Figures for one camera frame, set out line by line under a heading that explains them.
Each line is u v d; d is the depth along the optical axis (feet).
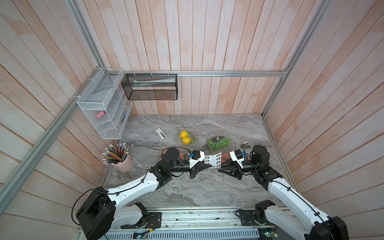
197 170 2.10
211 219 2.46
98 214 1.31
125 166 2.73
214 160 2.08
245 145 3.30
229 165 2.20
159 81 2.96
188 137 3.28
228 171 2.19
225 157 2.06
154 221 2.39
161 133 3.51
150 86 3.43
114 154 2.75
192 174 2.03
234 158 1.97
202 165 2.11
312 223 1.35
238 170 2.07
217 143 3.22
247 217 2.41
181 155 1.94
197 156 1.87
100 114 2.69
